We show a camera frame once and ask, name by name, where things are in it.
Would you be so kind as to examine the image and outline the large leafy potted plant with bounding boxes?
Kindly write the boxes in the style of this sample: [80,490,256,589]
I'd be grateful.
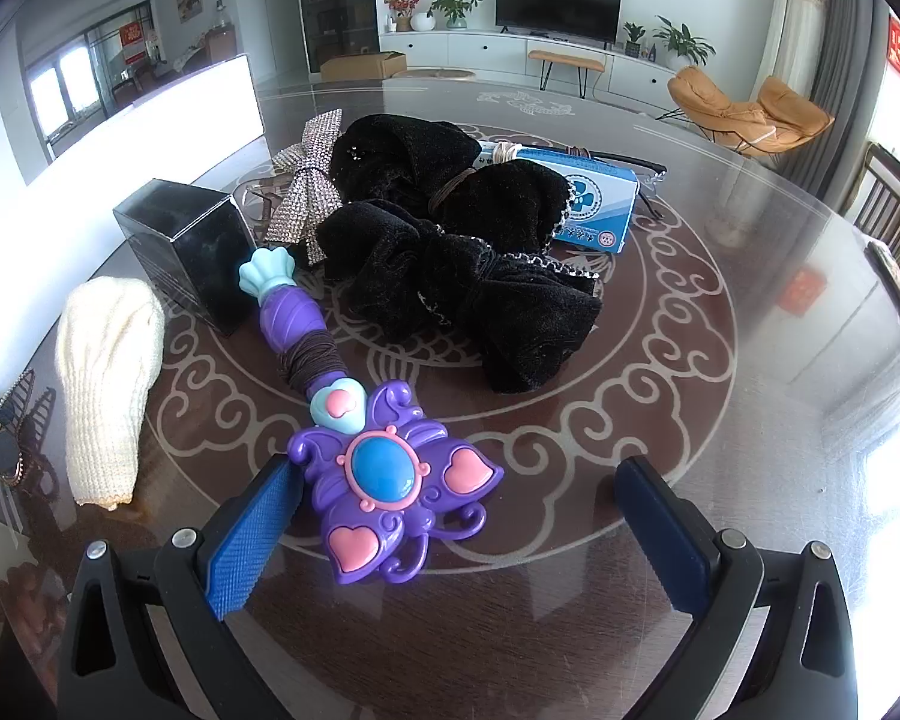
[651,15,717,70]

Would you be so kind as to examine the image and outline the cream curtain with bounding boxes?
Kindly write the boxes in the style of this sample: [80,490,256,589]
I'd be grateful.
[757,0,830,102]

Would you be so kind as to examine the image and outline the cream knit sock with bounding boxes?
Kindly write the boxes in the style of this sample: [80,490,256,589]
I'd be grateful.
[54,276,167,511]

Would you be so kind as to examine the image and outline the grey curtain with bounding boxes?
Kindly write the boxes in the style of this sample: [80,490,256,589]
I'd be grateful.
[780,0,890,188]

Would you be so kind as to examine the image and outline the clear frame eyeglasses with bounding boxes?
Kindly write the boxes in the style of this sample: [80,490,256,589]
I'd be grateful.
[232,169,301,230]

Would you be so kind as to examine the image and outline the orange lounge chair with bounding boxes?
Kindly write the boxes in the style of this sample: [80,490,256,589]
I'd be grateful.
[656,66,835,162]

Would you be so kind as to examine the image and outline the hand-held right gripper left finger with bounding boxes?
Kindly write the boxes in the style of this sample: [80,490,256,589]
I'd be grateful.
[56,454,305,720]

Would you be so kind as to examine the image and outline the brown hair ties bundle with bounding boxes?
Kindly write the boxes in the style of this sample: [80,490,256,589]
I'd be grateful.
[279,326,346,395]

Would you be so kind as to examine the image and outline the black frame eyeglasses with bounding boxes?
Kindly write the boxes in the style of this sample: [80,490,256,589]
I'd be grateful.
[525,142,668,226]

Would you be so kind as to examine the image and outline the green potted plant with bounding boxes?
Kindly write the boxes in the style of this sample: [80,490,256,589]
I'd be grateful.
[427,0,483,31]

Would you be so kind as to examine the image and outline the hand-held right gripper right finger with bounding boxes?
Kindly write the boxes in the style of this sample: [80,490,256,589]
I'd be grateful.
[615,456,860,720]

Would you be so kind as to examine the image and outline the dark display cabinet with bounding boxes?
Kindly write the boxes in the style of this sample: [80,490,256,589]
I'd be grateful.
[294,0,380,76]

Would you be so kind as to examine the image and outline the brown hair tie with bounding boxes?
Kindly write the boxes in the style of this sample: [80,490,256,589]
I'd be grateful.
[429,169,482,211]

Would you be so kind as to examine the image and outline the wooden chair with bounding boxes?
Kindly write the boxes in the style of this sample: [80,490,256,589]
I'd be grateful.
[851,142,900,278]

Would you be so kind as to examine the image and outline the red window banner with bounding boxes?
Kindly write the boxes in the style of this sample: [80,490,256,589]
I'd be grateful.
[120,21,151,65]

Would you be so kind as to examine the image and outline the silver rhinestone bow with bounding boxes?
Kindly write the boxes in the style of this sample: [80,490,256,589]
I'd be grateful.
[261,109,346,267]

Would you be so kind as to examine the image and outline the round beige mat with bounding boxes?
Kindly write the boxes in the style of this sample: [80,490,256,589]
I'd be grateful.
[390,67,475,83]

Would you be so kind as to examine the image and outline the black velvet bow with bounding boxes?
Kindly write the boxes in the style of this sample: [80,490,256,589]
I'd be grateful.
[319,199,605,395]
[330,114,575,256]

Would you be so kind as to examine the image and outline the purple toy wand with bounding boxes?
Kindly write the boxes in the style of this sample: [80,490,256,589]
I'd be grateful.
[238,249,505,587]

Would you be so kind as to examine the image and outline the blue and white box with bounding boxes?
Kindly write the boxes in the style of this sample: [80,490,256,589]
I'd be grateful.
[472,142,642,252]

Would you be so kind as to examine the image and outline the cardboard box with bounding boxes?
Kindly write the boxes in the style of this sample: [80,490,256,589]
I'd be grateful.
[319,51,407,83]

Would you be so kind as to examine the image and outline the black television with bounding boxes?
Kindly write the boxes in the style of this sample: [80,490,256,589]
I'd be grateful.
[495,0,623,42]

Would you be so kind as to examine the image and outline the wooden bench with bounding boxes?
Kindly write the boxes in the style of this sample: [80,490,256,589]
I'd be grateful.
[529,50,608,98]

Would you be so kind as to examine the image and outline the red flowers in vase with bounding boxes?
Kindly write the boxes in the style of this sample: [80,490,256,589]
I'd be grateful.
[384,0,425,32]

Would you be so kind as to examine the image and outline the glossy black box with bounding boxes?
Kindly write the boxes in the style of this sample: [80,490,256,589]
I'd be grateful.
[112,178,260,337]

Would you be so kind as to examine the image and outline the white television cabinet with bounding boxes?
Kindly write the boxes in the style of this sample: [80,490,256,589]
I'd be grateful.
[379,28,680,110]

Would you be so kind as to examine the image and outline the brown patterned glass desktop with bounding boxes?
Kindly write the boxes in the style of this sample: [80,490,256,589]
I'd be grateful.
[0,75,900,720]

